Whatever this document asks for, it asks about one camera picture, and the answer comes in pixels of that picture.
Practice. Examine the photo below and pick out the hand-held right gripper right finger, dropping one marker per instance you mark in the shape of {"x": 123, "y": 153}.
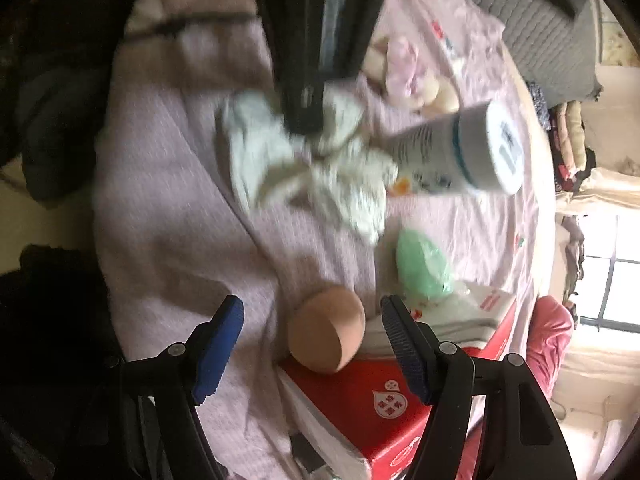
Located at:
{"x": 405, "y": 355}

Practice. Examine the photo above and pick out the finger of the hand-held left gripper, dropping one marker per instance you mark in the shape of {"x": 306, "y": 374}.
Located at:
{"x": 300, "y": 60}
{"x": 365, "y": 10}

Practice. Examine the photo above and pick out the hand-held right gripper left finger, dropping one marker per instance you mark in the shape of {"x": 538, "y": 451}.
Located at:
{"x": 222, "y": 345}

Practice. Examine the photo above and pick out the red and white cardboard box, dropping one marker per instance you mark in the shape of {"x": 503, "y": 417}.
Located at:
{"x": 380, "y": 410}

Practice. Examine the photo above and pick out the tan egg-shaped sponge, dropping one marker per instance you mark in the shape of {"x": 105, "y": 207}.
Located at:
{"x": 325, "y": 332}

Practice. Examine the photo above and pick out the white floral cloth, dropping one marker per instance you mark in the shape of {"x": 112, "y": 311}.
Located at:
{"x": 270, "y": 160}

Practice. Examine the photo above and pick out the white tube with grey cap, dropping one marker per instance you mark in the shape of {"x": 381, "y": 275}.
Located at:
{"x": 450, "y": 150}

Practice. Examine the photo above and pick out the cream plush toy pink bow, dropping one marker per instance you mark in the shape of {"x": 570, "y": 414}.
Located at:
{"x": 405, "y": 70}

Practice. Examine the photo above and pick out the green plastic bag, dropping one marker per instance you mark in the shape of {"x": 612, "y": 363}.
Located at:
{"x": 422, "y": 265}

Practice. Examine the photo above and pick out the pink printed bedsheet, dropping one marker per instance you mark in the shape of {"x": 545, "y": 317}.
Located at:
{"x": 165, "y": 240}

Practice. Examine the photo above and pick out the pink-red quilt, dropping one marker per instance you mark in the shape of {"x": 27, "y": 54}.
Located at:
{"x": 547, "y": 345}

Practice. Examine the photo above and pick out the grey quilted mattress pad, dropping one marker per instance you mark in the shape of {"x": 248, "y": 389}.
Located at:
{"x": 540, "y": 25}

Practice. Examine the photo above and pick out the window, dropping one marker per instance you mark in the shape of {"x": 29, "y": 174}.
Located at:
{"x": 615, "y": 290}

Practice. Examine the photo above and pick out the pile of clothes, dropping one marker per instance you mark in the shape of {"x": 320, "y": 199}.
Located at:
{"x": 575, "y": 135}

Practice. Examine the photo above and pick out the dark cloth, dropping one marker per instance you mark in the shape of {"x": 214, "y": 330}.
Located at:
{"x": 55, "y": 125}

